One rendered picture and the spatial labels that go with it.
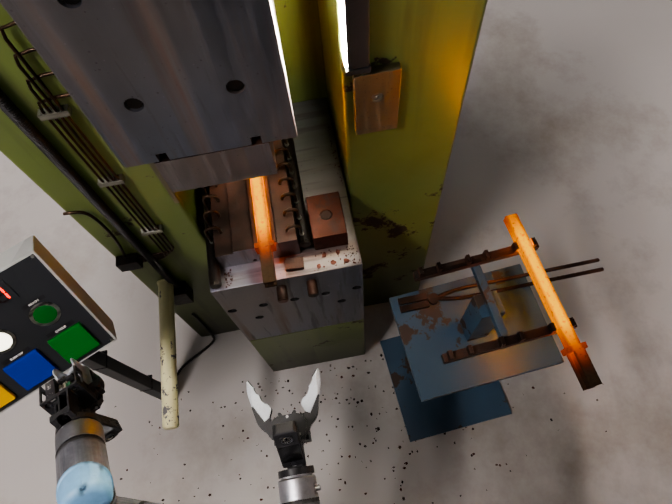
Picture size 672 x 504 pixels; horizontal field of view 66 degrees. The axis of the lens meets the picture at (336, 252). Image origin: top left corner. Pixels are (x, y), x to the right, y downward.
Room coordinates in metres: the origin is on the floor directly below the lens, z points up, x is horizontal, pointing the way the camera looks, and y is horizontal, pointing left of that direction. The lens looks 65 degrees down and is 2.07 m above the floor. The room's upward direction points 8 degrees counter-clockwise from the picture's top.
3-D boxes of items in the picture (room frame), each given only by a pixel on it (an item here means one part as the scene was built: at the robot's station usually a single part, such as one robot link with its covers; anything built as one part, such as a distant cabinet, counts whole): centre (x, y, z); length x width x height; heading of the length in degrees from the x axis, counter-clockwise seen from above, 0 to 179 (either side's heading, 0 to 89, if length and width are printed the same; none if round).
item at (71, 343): (0.38, 0.60, 1.01); 0.07 x 0.05 x 0.07; 118
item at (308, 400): (0.20, 0.09, 0.98); 0.09 x 0.03 x 0.06; 147
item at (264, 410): (0.20, 0.20, 0.98); 0.09 x 0.03 x 0.06; 39
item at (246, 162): (0.76, 0.20, 1.32); 0.42 x 0.20 x 0.10; 3
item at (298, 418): (0.11, 0.14, 0.97); 0.12 x 0.08 x 0.09; 3
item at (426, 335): (0.37, -0.35, 0.65); 0.40 x 0.30 x 0.02; 97
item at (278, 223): (0.76, 0.20, 0.96); 0.42 x 0.20 x 0.09; 3
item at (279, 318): (0.78, 0.14, 0.69); 0.56 x 0.38 x 0.45; 3
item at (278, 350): (0.78, 0.14, 0.23); 0.56 x 0.38 x 0.47; 3
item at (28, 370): (0.33, 0.68, 1.01); 0.07 x 0.05 x 0.07; 118
